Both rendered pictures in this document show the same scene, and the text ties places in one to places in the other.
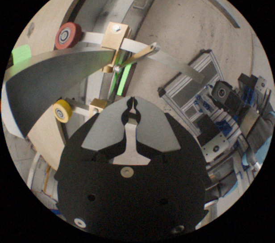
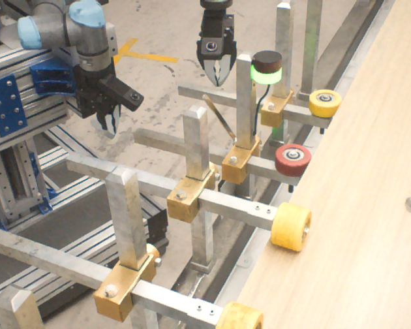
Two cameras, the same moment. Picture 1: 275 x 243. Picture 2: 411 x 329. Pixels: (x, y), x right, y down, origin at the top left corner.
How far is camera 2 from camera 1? 1.30 m
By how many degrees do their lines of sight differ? 20
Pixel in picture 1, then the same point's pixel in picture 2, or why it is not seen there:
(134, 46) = (216, 151)
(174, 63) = (176, 140)
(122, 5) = not seen: hidden behind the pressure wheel
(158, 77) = (159, 281)
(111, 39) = (239, 153)
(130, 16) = (222, 245)
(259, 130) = (102, 41)
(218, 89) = (139, 100)
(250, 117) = (106, 61)
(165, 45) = not seen: outside the picture
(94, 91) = not seen: hidden behind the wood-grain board
